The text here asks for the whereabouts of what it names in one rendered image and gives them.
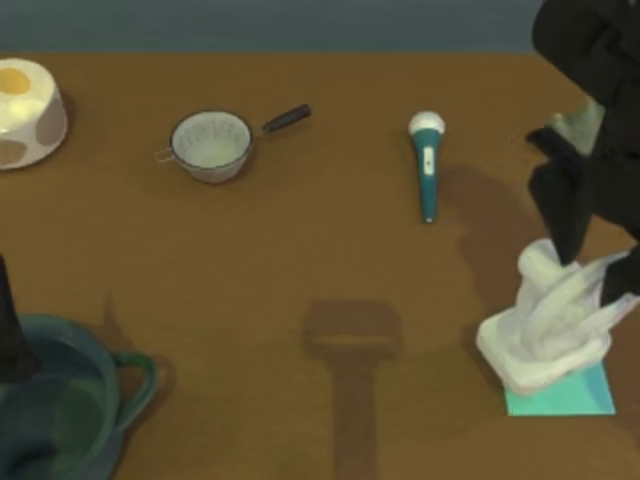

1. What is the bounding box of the white spotted bowl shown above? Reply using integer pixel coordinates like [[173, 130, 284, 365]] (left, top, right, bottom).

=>
[[0, 57, 70, 172]]

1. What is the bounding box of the pale green object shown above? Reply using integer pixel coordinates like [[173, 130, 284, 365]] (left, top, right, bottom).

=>
[[543, 96, 607, 153]]

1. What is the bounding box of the white sieve with black handle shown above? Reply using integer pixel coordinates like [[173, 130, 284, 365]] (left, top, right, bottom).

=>
[[154, 103, 313, 185]]

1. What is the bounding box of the teal white handheld microphone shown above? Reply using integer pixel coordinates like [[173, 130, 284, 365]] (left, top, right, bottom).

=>
[[407, 110, 448, 225]]

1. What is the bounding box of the teal square mat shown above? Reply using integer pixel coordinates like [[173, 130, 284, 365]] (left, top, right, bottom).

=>
[[503, 360, 617, 418]]

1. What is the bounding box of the teal plastic basin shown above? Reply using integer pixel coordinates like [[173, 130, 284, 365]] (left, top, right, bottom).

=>
[[0, 313, 162, 480]]

